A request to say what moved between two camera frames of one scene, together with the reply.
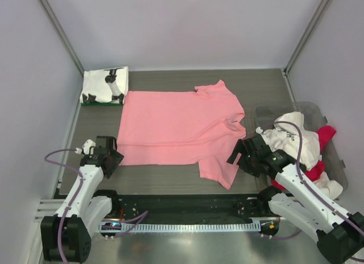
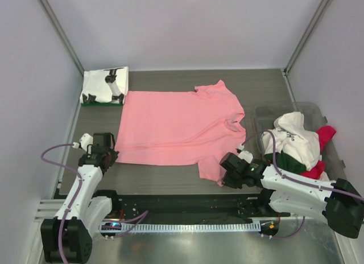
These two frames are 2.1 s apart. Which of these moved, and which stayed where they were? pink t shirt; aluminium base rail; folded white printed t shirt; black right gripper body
Moved: black right gripper body
Stayed: pink t shirt; aluminium base rail; folded white printed t shirt
